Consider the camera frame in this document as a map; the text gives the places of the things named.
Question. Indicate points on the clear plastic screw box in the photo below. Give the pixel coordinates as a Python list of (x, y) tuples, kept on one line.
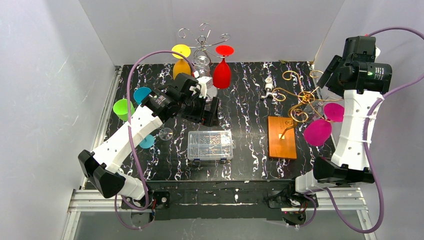
[(210, 145)]

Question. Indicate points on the yellow plastic wine glass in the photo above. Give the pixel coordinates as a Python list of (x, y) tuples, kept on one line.
[(181, 66)]

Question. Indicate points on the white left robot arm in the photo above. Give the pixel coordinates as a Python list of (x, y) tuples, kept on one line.
[(101, 165)]

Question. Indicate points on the gold wire glass rack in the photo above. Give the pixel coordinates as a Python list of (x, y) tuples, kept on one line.
[(305, 98)]

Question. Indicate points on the silver wire glass rack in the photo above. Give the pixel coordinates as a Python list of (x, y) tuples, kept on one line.
[(202, 48)]

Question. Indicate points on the blue plastic wine glass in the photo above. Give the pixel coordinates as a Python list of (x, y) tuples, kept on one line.
[(140, 94), (147, 142)]

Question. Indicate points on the clear glass wine glass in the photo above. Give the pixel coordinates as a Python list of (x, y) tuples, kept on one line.
[(318, 107), (165, 133)]

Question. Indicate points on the green plastic wine glass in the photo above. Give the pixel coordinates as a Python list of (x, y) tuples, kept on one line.
[(120, 108)]

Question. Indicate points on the small silver metal fixture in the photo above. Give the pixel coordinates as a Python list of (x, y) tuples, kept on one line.
[(268, 87)]

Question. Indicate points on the red plastic wine glass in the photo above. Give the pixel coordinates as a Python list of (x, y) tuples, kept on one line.
[(222, 73)]

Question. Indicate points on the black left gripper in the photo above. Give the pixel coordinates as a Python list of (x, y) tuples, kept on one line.
[(197, 110)]

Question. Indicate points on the orange wooden rack base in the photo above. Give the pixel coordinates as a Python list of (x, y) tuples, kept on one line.
[(281, 142)]

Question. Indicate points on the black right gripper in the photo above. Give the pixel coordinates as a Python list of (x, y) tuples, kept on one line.
[(330, 71)]

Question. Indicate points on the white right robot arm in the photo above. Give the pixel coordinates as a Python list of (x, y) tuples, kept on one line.
[(350, 163)]

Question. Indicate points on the pink plastic wine glass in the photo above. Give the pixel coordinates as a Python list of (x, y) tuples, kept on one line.
[(317, 133)]

